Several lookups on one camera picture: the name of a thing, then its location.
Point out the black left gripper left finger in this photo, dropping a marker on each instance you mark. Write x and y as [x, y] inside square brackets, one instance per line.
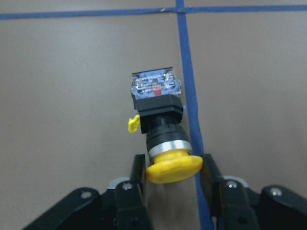
[131, 212]

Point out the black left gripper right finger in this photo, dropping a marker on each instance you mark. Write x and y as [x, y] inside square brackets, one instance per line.
[228, 200]

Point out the yellow push button switch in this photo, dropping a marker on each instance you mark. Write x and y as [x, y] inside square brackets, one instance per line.
[159, 111]

